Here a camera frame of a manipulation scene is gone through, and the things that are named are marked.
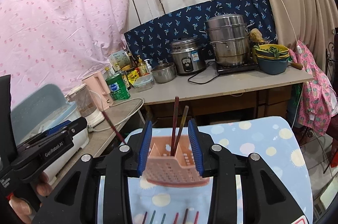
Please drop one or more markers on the dark red chopstick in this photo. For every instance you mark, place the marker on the dark red chopstick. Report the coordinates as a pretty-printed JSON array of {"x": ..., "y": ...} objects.
[{"x": 185, "y": 216}]

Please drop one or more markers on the white blender jar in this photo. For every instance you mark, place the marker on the white blender jar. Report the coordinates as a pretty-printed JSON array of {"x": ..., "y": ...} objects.
[{"x": 85, "y": 105}]

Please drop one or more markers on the person's left hand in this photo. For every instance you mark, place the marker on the person's left hand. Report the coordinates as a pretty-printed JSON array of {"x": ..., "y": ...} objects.
[{"x": 23, "y": 204}]

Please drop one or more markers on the white dish drainer with lid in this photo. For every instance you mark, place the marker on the white dish drainer with lid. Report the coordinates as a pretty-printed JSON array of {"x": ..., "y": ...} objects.
[{"x": 44, "y": 109}]

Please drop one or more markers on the brown chopstick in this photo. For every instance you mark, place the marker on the brown chopstick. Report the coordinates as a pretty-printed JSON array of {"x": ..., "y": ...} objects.
[{"x": 183, "y": 120}]

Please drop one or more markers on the black induction cooker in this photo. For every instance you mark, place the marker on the black induction cooker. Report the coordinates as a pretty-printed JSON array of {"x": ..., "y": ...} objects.
[{"x": 223, "y": 70}]

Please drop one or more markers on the yellow oil bottle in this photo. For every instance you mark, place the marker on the yellow oil bottle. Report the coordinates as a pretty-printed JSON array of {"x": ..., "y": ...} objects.
[{"x": 142, "y": 66}]

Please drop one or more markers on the pink dotted sheet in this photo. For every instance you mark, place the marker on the pink dotted sheet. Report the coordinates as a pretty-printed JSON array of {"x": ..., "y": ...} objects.
[{"x": 58, "y": 41}]

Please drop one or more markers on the small steel pot with lid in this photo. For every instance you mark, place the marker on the small steel pot with lid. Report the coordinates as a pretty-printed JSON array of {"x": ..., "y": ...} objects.
[{"x": 164, "y": 72}]

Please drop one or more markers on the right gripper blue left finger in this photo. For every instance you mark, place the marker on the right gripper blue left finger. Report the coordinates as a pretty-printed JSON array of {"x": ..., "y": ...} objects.
[{"x": 143, "y": 147}]

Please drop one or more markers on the red chopstick black band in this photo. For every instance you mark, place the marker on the red chopstick black band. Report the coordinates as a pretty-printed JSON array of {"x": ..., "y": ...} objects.
[{"x": 176, "y": 218}]

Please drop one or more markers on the navy floral cloth backsplash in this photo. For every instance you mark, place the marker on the navy floral cloth backsplash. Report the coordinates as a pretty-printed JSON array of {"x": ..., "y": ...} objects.
[{"x": 152, "y": 39}]

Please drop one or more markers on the pink electric kettle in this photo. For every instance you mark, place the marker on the pink electric kettle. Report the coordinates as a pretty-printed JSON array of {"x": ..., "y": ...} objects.
[{"x": 99, "y": 90}]

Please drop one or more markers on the blue planet print tablecloth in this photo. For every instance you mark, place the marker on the blue planet print tablecloth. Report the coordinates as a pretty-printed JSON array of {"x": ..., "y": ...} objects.
[{"x": 237, "y": 183}]

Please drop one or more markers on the stainless steel steamer pot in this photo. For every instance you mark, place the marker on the stainless steel steamer pot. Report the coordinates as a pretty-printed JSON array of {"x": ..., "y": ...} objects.
[{"x": 229, "y": 37}]

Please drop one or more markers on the green detergent bottle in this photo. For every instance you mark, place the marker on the green detergent bottle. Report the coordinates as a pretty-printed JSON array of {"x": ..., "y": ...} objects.
[{"x": 116, "y": 85}]

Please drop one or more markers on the blue and yellow stacked basins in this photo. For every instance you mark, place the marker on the blue and yellow stacked basins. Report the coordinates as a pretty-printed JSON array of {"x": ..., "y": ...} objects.
[{"x": 271, "y": 58}]

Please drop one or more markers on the clear plastic food container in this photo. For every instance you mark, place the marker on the clear plastic food container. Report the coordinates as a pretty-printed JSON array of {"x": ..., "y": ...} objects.
[{"x": 143, "y": 83}]

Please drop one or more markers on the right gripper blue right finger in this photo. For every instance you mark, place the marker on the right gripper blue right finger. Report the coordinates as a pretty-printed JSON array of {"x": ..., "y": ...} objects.
[{"x": 195, "y": 146}]

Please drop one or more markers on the silver rice cooker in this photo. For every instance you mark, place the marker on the silver rice cooker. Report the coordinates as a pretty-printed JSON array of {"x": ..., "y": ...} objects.
[{"x": 187, "y": 54}]

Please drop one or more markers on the pink floral garment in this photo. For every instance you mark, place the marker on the pink floral garment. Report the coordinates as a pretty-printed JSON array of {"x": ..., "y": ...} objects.
[{"x": 318, "y": 102}]

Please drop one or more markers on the pink perforated utensil holder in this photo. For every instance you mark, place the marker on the pink perforated utensil holder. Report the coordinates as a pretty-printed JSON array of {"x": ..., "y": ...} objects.
[{"x": 172, "y": 171}]

